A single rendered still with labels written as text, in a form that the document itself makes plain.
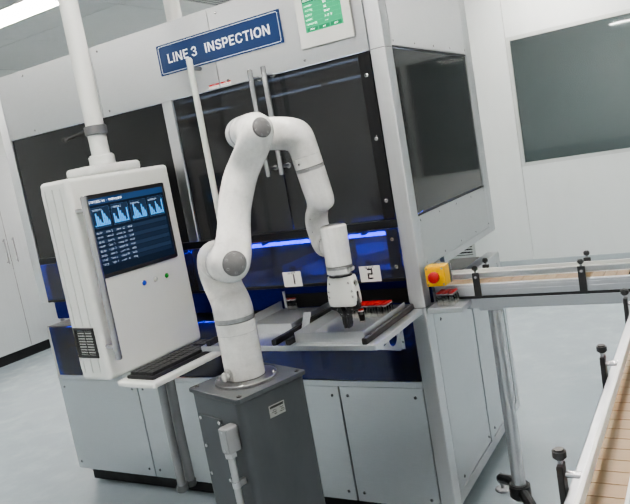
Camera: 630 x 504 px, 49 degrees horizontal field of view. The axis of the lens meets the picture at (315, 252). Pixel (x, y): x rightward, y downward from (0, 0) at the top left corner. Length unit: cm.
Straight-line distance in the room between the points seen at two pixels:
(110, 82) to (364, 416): 176
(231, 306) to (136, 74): 136
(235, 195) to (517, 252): 540
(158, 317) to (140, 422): 84
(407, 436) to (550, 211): 461
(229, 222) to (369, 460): 126
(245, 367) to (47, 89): 188
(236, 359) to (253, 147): 61
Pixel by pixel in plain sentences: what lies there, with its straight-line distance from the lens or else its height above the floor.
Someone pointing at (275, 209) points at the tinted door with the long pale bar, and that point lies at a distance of 269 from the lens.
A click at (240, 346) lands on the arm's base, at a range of 202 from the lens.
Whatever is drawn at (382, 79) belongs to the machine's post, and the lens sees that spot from 243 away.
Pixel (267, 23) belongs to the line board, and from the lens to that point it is 265.
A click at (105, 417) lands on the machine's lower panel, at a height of 38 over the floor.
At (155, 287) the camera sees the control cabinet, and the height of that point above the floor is 108.
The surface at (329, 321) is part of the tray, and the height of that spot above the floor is 88.
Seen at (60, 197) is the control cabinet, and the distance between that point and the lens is 261.
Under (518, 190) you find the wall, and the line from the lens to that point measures 706.
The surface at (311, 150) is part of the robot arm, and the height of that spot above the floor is 150.
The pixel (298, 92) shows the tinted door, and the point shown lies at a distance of 259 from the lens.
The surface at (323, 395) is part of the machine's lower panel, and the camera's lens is 280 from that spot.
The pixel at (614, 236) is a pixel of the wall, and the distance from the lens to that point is 699.
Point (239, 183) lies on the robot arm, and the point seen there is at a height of 144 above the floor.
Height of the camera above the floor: 148
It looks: 8 degrees down
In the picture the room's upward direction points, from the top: 10 degrees counter-clockwise
